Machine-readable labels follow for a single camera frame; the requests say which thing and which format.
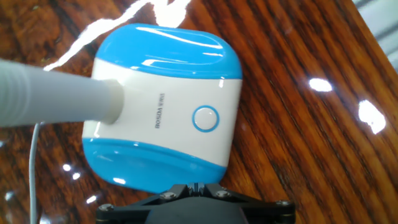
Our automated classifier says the glossy wood-grain table mat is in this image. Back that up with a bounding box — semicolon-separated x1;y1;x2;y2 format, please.
0;0;398;224

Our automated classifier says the blue and white desk lamp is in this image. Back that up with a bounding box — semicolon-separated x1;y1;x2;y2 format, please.
0;23;243;194

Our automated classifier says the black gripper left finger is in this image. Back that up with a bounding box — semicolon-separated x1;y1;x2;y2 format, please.
95;183;197;224

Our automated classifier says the white lamp power cable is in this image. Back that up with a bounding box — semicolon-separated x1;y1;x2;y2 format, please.
28;121;43;224

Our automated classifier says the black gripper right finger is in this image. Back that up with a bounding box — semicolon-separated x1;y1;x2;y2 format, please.
195;182;296;224

